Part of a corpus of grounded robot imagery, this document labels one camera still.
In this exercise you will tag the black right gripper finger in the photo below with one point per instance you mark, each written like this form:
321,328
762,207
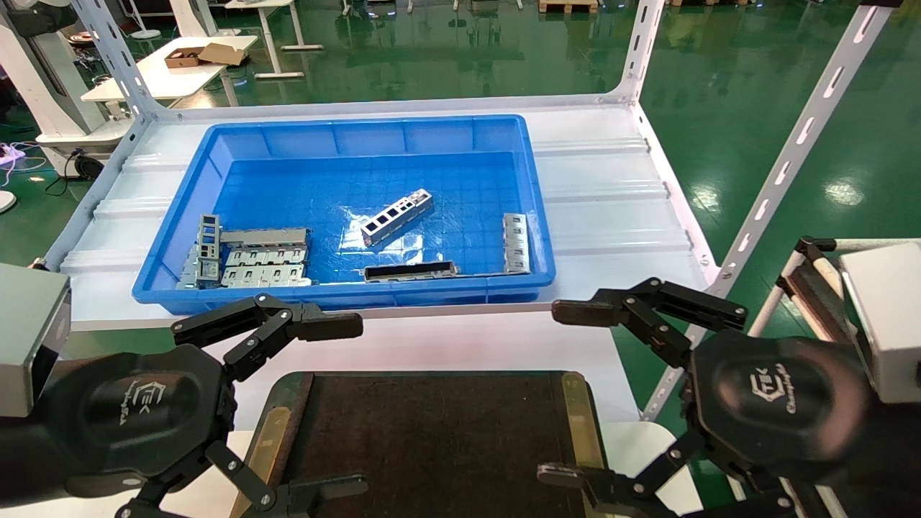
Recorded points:
619,498
647,308

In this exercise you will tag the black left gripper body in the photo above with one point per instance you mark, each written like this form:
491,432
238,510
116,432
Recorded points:
137,410

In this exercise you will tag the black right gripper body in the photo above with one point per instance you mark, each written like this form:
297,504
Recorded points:
777,406

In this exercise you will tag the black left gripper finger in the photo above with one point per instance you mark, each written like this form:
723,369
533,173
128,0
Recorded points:
280,320
241,475

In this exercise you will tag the silver bracket with square holes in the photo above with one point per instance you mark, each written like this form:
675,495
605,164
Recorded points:
396,216

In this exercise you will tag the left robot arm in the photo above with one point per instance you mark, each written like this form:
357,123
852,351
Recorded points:
21,460

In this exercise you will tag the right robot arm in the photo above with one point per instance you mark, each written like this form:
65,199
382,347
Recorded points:
892,460

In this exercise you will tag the black container tray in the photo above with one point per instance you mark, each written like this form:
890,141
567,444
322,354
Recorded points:
432,446

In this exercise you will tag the white metal shelf rack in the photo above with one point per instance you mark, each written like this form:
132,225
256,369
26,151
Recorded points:
611,201

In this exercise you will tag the clear plastic film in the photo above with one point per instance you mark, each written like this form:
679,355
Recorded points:
360,226

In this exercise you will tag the blue plastic bin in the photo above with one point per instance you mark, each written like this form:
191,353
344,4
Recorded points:
302,187

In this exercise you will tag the white work table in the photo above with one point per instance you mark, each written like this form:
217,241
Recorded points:
165,79

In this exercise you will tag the open cardboard box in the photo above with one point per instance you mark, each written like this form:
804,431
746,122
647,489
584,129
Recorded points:
216,53

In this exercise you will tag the white table with T-legs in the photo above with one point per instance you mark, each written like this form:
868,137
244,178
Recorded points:
265,29

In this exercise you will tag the wooden pallet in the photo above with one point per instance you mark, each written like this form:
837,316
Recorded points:
568,6

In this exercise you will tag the long plain grey bracket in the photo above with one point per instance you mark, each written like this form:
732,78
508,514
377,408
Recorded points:
266,236

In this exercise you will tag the small grey leaning bracket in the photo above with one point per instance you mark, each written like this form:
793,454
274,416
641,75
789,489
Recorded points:
191,272

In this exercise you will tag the upright grey slotted bracket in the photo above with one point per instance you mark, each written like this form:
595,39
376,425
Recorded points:
209,237

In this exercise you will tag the white tube trolley frame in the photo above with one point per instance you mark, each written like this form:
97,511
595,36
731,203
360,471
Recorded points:
813,288

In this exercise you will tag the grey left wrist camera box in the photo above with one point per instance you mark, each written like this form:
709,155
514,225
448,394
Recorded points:
29,338

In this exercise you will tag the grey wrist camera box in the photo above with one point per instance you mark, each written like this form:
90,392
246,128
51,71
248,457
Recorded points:
888,316
29,338

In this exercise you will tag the dark long metal bracket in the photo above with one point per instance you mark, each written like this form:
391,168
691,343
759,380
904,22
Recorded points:
410,271

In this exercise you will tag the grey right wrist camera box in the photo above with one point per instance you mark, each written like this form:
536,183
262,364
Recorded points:
888,316

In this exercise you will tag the short silver slotted bracket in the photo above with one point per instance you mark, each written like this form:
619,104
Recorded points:
516,244

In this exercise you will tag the white machine pedestal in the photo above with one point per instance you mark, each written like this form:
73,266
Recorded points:
39,79

